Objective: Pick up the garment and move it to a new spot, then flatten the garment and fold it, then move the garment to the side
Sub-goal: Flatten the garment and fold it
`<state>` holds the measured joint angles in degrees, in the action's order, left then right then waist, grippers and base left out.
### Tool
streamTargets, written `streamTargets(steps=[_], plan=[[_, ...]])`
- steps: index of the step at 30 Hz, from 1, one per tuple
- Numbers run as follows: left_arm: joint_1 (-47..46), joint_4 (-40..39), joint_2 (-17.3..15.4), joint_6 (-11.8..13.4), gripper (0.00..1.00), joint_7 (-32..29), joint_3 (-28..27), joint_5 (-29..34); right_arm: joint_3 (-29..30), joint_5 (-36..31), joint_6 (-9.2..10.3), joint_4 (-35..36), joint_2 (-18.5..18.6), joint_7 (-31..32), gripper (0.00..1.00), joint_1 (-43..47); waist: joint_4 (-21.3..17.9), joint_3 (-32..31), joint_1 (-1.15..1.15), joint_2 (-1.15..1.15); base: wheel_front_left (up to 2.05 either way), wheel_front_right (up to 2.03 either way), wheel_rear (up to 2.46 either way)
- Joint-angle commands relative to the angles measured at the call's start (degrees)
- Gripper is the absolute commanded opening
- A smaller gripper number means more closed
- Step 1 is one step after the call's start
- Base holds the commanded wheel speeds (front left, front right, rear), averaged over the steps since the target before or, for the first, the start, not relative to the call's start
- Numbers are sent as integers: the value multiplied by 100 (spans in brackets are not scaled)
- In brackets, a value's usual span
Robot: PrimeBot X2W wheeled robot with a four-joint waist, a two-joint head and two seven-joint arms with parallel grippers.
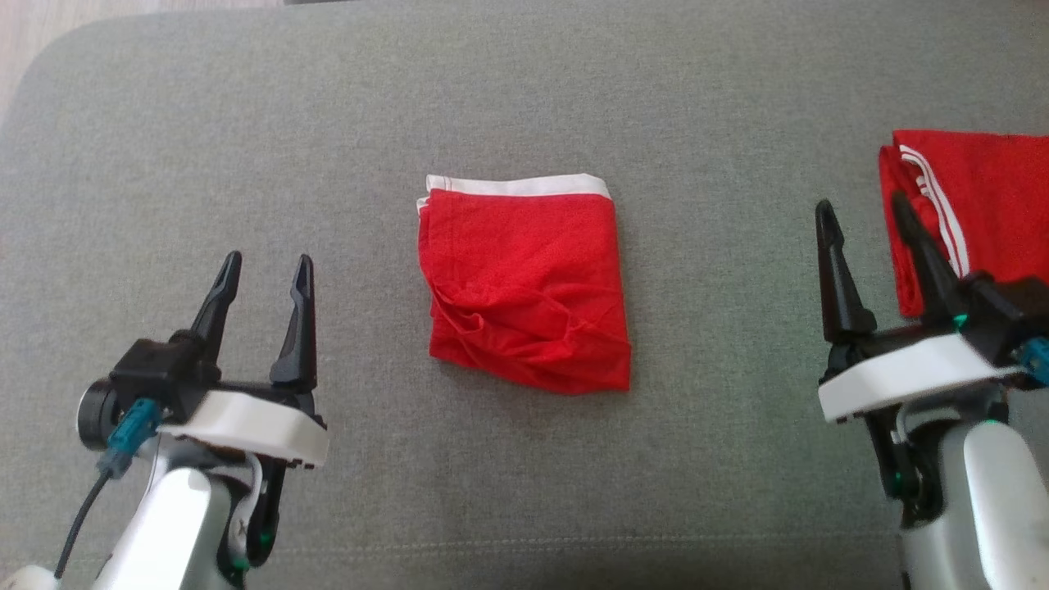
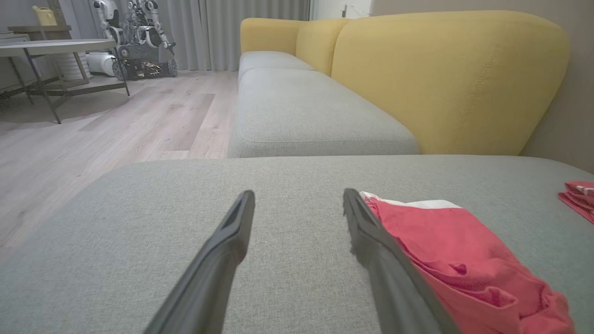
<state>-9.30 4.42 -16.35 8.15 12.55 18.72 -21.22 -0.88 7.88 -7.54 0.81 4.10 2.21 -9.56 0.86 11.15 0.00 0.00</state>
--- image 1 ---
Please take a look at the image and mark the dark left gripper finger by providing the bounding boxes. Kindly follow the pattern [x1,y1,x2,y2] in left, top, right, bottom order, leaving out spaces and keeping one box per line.
[190,251,243,361]
[270,254,318,393]

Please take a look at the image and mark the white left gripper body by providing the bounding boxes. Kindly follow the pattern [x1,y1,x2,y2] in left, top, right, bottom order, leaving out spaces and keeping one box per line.
[156,385,330,470]

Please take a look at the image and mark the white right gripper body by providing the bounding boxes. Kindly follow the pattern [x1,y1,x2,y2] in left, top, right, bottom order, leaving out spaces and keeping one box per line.
[817,328,1025,424]

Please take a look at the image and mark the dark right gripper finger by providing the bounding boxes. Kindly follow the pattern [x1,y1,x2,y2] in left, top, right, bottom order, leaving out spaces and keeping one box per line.
[815,199,878,343]
[891,191,968,325]

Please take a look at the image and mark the red and white jersey shirt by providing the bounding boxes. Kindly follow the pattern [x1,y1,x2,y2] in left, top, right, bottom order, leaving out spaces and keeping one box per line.
[879,129,1049,319]

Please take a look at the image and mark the red mesh shorts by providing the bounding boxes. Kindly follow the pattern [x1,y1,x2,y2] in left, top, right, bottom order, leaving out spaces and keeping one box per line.
[416,173,633,395]

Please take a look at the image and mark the large grey sofa seat cushion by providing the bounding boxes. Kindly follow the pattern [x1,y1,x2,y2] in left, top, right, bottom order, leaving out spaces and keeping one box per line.
[0,0,1049,590]

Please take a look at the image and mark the left teal plug black cable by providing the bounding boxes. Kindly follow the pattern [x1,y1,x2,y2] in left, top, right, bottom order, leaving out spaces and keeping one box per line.
[53,399,162,579]

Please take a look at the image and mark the teal plug black cable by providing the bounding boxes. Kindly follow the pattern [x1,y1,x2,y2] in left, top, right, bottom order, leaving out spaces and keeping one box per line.
[1012,338,1049,386]
[53,399,162,579]

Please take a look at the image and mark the right teal plug black cable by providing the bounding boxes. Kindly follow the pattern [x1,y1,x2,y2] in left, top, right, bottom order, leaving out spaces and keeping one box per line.
[1012,338,1049,386]

